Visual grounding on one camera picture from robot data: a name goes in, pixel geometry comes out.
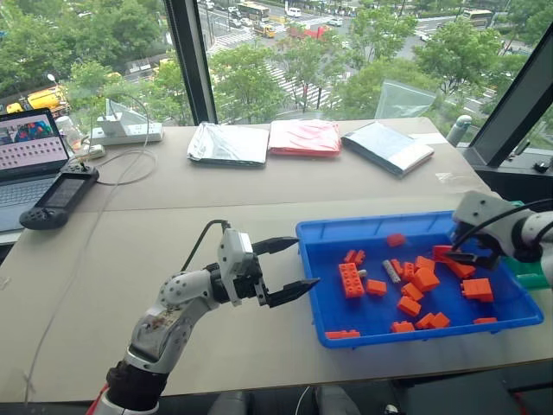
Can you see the silver foil bag stack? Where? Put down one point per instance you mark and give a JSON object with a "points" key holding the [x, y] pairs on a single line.
{"points": [[229, 144]]}

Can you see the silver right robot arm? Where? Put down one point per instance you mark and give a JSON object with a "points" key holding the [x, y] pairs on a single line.
{"points": [[533, 235]]}

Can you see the clear plastic cup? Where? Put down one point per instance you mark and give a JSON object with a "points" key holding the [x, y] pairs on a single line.
{"points": [[69, 132]]}

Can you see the small white adapter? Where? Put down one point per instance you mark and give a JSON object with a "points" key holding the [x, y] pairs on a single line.
{"points": [[97, 151]]}

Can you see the blue plastic bin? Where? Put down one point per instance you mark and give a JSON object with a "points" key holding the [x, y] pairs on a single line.
{"points": [[380, 311]]}

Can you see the small black device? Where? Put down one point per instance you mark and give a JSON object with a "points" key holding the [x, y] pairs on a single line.
{"points": [[542, 167]]}

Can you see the open laptop computer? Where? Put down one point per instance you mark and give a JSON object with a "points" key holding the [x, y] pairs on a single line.
{"points": [[26, 173]]}

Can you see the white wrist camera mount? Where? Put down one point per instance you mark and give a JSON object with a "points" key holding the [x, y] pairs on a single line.
{"points": [[477, 209], [233, 253]]}

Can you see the flat orange building brick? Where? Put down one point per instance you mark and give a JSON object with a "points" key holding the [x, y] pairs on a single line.
{"points": [[342, 334], [484, 321]]}

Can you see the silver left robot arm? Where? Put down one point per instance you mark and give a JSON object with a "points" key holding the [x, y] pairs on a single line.
{"points": [[173, 311]]}

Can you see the black window ledge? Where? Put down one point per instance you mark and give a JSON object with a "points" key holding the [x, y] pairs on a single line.
{"points": [[514, 177]]}

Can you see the red plastic bag stack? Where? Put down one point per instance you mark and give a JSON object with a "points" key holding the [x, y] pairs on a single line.
{"points": [[304, 138]]}

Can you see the white power strip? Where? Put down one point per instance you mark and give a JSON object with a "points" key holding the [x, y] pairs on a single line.
{"points": [[129, 133]]}

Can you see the large orange building brick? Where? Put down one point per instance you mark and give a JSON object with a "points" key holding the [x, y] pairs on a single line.
{"points": [[477, 289], [351, 281], [425, 279]]}

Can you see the black slanted window frame post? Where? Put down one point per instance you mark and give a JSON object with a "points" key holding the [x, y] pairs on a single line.
{"points": [[514, 104]]}

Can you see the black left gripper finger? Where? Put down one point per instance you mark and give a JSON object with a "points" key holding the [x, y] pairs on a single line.
{"points": [[294, 291], [276, 244]]}

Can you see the grey green bottle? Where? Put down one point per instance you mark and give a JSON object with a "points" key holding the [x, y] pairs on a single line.
{"points": [[459, 129]]}

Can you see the black handheld game controller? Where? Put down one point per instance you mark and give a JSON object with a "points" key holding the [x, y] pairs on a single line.
{"points": [[60, 194]]}

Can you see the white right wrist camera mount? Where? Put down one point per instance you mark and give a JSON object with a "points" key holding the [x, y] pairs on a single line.
{"points": [[477, 209]]}

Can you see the green plastic bin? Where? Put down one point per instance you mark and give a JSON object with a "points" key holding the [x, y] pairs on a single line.
{"points": [[533, 281]]}

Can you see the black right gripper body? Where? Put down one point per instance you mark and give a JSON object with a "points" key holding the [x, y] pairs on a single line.
{"points": [[490, 248]]}

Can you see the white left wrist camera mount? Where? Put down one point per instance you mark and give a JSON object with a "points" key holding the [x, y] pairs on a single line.
{"points": [[233, 253]]}

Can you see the clear plastic sheet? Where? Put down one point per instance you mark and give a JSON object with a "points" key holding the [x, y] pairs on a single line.
{"points": [[404, 99]]}

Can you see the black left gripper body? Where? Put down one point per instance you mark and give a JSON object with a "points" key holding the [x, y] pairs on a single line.
{"points": [[249, 276]]}

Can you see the grey cylindrical battery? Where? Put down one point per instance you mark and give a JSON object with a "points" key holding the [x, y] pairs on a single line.
{"points": [[391, 271]]}

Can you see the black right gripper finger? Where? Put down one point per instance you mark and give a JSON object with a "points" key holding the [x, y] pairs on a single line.
{"points": [[466, 258], [456, 235]]}

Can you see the white plug charger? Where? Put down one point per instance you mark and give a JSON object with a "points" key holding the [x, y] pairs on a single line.
{"points": [[111, 122]]}

